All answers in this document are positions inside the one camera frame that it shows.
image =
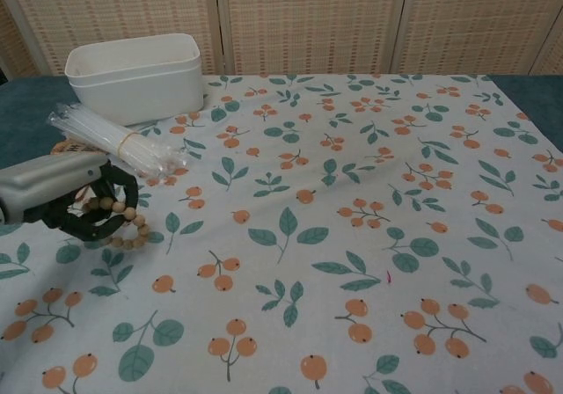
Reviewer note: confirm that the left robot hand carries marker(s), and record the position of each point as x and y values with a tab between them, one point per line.
48	183

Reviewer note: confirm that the bamboo folding screen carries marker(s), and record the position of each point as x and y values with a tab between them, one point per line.
308	20

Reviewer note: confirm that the white plastic bin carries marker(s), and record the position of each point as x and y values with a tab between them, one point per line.
141	99

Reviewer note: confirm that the floral print tablecloth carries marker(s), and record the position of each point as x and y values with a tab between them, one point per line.
308	200

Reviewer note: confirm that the bundle of clear straws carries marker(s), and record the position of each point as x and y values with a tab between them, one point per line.
110	134

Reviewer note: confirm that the brown snack packet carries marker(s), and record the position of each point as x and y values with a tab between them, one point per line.
70	148

